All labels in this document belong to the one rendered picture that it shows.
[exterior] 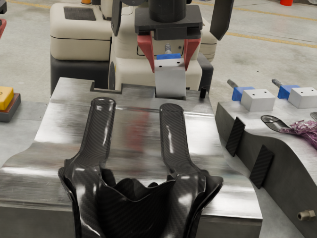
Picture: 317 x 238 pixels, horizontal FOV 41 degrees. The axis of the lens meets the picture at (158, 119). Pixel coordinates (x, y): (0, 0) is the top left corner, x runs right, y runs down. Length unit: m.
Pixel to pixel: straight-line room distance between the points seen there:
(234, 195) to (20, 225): 0.21
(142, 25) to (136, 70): 0.42
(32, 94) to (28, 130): 1.92
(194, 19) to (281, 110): 0.28
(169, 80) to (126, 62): 0.38
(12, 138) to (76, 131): 0.17
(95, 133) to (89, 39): 0.74
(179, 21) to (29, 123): 0.33
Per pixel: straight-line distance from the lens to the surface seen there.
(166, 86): 0.70
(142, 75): 1.06
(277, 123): 0.79
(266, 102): 0.81
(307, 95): 0.86
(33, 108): 0.84
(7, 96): 0.81
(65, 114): 0.64
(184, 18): 0.66
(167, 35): 0.65
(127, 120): 0.64
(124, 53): 1.08
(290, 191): 0.64
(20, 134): 0.76
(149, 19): 0.66
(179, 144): 0.61
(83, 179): 0.47
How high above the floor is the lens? 1.20
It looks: 29 degrees down
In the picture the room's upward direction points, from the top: 8 degrees clockwise
